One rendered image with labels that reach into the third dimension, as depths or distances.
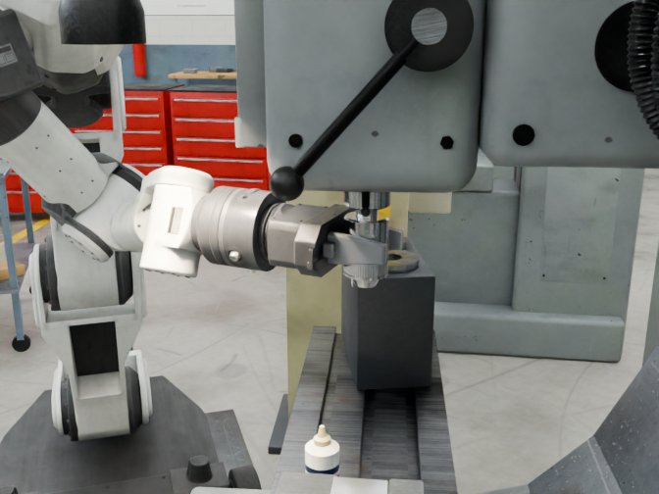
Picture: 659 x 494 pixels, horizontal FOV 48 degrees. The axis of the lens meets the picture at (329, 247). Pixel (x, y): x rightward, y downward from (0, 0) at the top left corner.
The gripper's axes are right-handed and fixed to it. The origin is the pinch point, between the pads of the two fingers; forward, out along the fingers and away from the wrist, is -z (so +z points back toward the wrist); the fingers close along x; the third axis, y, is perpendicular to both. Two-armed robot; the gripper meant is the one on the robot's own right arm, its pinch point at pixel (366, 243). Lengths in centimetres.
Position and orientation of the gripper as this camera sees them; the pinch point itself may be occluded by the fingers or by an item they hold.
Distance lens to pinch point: 77.5
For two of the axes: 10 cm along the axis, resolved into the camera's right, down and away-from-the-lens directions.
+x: 3.9, -2.7, 8.8
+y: -0.1, 9.6, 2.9
